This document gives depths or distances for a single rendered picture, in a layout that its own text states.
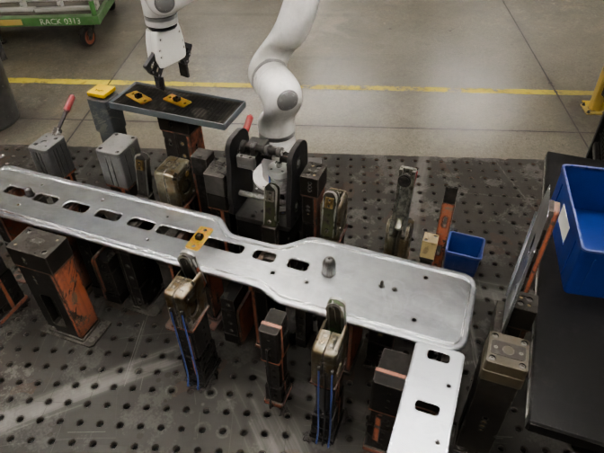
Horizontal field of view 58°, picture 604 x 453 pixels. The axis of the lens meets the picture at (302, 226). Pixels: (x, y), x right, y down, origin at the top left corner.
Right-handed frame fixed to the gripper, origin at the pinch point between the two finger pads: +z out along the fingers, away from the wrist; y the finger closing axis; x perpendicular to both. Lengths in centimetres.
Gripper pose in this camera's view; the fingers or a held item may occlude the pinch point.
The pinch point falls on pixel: (173, 79)
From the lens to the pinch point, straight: 160.7
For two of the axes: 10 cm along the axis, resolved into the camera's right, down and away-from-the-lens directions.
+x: 8.1, 3.8, -4.5
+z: 0.2, 7.5, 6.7
